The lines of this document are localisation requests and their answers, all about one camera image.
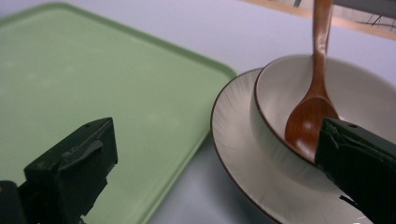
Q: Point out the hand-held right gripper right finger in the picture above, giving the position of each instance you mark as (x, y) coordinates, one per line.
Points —
(358, 158)

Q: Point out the white plate with dark rim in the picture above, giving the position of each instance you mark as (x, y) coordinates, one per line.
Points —
(249, 149)

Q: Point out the brown wooden spoon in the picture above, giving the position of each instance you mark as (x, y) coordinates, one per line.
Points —
(311, 118)

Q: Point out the green plastic tray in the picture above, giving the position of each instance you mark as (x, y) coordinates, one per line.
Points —
(93, 87)

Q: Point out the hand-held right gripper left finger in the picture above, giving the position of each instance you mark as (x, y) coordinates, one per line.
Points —
(74, 168)

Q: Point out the white bowl with dark rim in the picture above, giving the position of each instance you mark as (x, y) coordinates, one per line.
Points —
(358, 90)

